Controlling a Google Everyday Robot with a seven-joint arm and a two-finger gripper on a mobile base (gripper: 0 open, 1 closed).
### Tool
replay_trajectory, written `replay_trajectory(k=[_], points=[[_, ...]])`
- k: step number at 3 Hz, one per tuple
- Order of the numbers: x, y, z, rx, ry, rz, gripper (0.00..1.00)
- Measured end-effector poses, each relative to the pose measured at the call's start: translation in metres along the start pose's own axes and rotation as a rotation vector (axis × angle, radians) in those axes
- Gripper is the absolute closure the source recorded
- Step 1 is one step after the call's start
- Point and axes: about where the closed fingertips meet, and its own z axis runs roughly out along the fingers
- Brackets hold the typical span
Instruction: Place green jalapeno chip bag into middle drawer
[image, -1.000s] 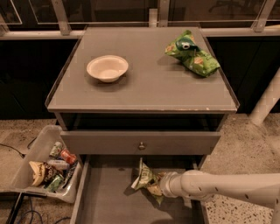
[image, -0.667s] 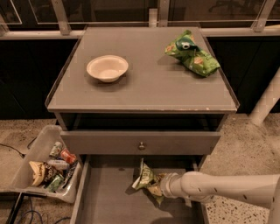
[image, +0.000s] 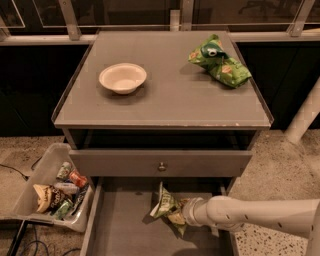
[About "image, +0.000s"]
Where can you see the white paper bowl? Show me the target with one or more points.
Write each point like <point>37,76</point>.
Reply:
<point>123,78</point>

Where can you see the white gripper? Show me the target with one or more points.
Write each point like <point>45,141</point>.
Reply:
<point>190,210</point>

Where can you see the round metal drawer knob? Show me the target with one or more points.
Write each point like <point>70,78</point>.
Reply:
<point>162,167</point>

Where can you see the grey drawer cabinet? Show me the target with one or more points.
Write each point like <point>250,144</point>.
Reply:
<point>178,107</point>

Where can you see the green can lower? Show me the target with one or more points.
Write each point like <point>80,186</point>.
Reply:
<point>63,210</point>

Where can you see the dark blue snack bag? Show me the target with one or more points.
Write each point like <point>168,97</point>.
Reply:
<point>79,198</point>

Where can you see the clear plastic storage bin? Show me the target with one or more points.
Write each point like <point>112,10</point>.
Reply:
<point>45,174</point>

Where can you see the bright green chip bag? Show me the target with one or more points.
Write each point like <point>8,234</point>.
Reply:
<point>211,56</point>

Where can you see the grey open middle drawer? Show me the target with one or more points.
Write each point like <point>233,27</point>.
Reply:
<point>120,223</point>

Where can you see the silver water bottle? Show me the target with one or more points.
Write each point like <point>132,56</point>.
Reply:
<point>67,188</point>

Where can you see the red soda can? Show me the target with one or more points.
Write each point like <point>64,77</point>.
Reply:
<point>77,178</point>

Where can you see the metal window railing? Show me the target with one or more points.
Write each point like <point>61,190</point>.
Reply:
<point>65,22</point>

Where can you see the green jalapeno chip bag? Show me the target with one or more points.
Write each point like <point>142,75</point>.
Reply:
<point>167,204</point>

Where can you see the brown snack bag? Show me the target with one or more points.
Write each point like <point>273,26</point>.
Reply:
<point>49,197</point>

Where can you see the green soda can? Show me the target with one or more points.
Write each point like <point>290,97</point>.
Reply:
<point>64,171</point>

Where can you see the grey top drawer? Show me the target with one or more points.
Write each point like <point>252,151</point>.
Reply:
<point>144,163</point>

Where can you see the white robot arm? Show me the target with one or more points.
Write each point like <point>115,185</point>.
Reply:
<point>295,217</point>

